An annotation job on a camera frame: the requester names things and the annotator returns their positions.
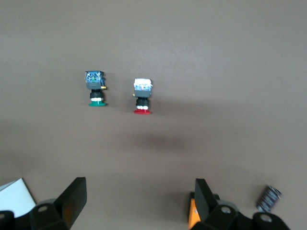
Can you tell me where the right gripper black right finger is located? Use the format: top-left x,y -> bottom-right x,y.
190,178 -> 291,230

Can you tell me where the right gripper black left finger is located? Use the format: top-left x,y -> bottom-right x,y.
0,176 -> 87,230

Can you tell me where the red push button switch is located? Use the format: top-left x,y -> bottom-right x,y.
132,78 -> 154,115

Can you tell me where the white drawer cabinet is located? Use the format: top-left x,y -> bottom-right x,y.
0,177 -> 36,218

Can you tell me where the orange block with hole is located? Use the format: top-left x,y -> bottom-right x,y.
188,191 -> 220,230

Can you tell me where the dark striped cylinder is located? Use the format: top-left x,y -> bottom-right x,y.
255,185 -> 283,213

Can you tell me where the green push button switch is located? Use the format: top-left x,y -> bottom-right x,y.
84,70 -> 107,107

